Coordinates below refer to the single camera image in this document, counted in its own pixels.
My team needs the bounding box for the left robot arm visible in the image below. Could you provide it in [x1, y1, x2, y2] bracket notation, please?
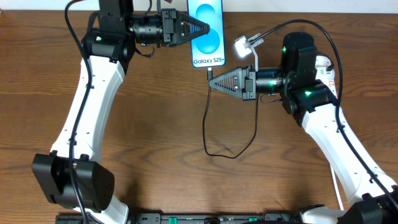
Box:
[32, 1, 210, 223]

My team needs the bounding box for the white power strip cord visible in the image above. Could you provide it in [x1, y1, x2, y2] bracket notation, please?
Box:
[329, 163, 345, 211]

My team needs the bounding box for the Samsung Galaxy smartphone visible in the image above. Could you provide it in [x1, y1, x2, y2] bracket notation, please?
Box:
[187, 0, 226, 68]

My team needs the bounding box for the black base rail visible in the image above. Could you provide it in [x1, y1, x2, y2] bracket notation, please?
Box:
[55, 212, 312, 224]

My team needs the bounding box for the black left camera cable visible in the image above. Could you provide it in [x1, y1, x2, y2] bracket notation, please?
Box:
[64, 0, 94, 224]

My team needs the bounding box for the black right camera cable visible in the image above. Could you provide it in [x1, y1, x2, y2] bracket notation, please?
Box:
[248, 19, 398, 212]

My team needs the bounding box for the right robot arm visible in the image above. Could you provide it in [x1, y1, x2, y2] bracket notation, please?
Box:
[208, 32, 397, 223]

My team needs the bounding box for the white power strip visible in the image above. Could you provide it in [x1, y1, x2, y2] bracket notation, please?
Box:
[315, 55, 337, 96]

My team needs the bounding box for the black USB charging cable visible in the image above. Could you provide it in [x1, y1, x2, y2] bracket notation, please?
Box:
[202, 67, 259, 160]

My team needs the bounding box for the black camera cable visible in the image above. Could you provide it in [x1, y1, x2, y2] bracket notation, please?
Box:
[248, 19, 398, 212]
[64, 0, 94, 224]

